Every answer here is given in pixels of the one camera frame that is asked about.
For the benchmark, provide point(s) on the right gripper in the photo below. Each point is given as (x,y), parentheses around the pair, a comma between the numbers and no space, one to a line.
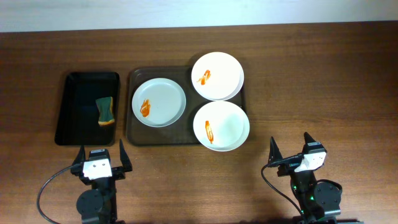
(286,169)

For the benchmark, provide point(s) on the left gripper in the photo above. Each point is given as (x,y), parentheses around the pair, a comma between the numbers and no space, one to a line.
(116,173)

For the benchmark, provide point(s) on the green and yellow sponge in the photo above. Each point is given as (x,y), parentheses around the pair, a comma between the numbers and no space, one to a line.
(105,108)

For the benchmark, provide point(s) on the white plate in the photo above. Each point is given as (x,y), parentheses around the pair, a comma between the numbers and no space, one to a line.
(217,76)
(221,126)

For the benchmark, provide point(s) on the pale blue round plate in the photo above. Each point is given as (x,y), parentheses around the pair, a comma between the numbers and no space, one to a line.
(158,102)

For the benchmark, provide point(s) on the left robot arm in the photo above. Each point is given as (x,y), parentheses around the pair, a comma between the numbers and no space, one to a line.
(98,205)

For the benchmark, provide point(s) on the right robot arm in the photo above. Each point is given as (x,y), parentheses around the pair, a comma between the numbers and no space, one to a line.
(318,200)

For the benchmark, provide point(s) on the dark brown serving tray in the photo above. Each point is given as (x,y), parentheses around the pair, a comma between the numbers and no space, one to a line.
(178,133)

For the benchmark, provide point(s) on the black rectangular plastic bin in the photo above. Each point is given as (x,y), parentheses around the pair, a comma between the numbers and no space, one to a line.
(78,117)

